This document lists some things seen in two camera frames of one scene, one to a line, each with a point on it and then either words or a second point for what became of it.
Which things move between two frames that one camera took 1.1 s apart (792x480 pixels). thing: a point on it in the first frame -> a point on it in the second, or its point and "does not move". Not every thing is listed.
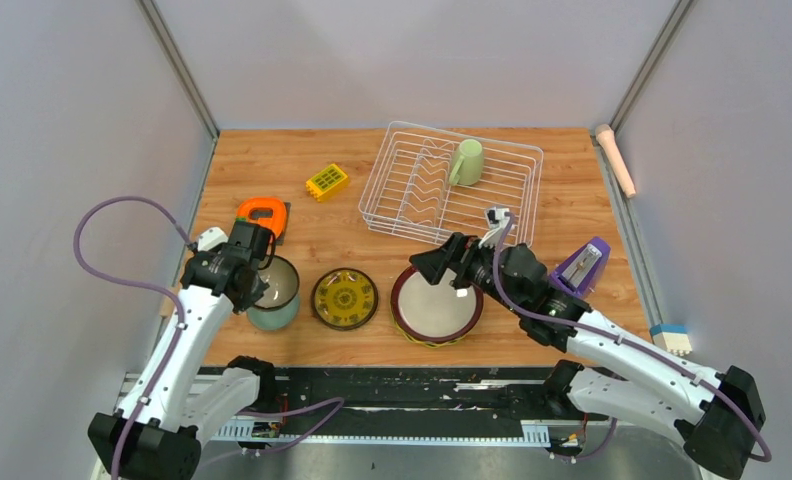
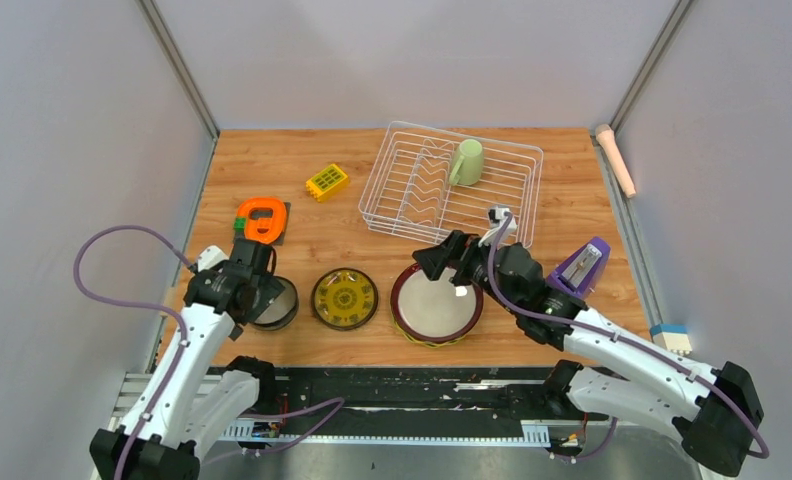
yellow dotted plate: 428,344 does not move
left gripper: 250,300 -> 269,288
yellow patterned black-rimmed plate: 344,299 does not move
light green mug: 467,163 does not move
